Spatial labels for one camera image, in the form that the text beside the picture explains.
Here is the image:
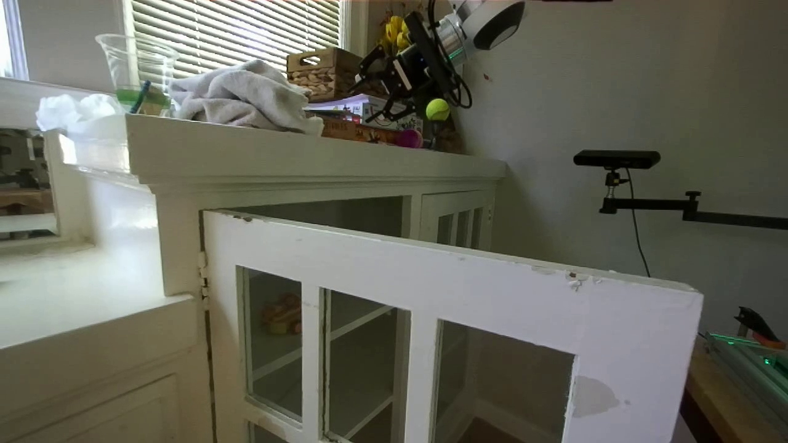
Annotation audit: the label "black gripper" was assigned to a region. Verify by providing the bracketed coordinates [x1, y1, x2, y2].
[351, 12, 461, 122]

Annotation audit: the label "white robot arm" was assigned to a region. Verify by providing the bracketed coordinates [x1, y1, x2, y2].
[351, 0, 527, 122]

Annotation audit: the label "white wooden cabinet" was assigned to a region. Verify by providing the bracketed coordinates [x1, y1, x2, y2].
[124, 112, 513, 443]

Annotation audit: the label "white glass-pane cabinet door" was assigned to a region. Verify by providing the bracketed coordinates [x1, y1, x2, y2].
[204, 212, 702, 443]

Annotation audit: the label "low white cabinet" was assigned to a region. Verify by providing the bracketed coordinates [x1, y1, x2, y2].
[0, 169, 217, 443]

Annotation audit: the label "yellow-green tennis ball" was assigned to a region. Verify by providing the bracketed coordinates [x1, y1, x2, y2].
[423, 98, 450, 122]

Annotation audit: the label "yellow artificial flowers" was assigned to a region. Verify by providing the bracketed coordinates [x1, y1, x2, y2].
[383, 16, 410, 54]

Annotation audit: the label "wicker basket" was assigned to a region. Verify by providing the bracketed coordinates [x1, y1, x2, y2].
[286, 48, 361, 101]

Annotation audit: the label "grey crumpled towel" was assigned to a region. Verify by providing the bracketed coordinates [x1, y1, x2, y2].
[170, 60, 324, 137]

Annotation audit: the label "window blinds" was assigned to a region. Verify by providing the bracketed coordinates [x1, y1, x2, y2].
[127, 0, 343, 79]

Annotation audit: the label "wooden side table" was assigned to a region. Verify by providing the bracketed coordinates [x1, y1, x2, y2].
[680, 348, 788, 443]

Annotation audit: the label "black stereo camera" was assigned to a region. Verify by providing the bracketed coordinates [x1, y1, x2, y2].
[574, 151, 660, 170]

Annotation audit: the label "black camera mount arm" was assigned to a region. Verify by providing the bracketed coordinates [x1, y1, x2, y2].
[601, 170, 788, 232]

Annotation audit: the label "black cable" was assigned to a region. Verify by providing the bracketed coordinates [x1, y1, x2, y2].
[626, 169, 654, 279]

